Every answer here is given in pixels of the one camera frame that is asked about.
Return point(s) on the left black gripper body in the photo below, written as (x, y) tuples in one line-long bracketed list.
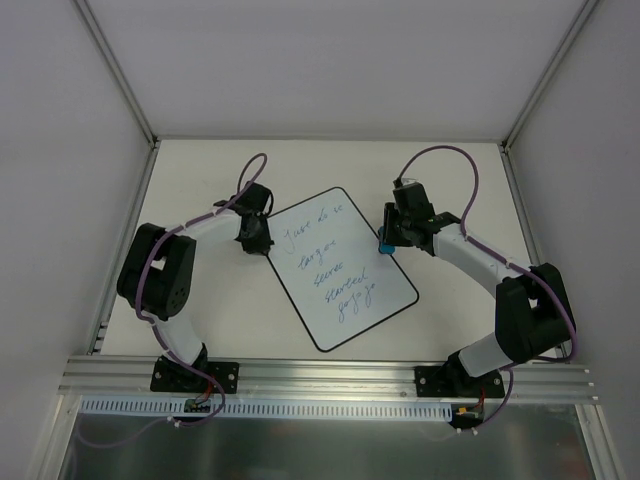
[(256, 239)]

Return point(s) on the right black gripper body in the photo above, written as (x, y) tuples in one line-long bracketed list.
[(390, 230)]

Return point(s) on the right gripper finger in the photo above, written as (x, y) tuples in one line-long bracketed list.
[(389, 228), (403, 239)]

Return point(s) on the small circuit board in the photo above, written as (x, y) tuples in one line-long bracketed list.
[(466, 418), (198, 405)]

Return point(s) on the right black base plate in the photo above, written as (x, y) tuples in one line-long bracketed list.
[(454, 382)]

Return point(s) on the left aluminium frame post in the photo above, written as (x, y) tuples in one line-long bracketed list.
[(97, 35)]

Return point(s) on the right small circuit board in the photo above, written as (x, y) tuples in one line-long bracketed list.
[(466, 418)]

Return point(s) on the small black-framed whiteboard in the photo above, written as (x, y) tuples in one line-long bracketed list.
[(326, 257)]

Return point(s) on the right aluminium frame post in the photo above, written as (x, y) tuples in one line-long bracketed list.
[(577, 25)]

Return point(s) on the aluminium frame post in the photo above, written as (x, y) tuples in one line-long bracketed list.
[(577, 25), (97, 35)]

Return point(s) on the white slotted cable duct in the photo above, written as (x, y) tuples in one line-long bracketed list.
[(272, 409)]

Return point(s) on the left small circuit board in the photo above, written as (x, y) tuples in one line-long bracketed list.
[(198, 405)]

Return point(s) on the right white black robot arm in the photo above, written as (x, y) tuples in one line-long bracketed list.
[(532, 311)]

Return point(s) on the blue whiteboard eraser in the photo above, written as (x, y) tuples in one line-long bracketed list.
[(384, 248)]

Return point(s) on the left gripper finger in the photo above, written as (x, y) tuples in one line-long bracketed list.
[(256, 245), (264, 239)]

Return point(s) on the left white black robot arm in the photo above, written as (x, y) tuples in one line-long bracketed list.
[(157, 273)]

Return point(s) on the aluminium mounting rail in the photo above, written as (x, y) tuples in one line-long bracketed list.
[(537, 383)]

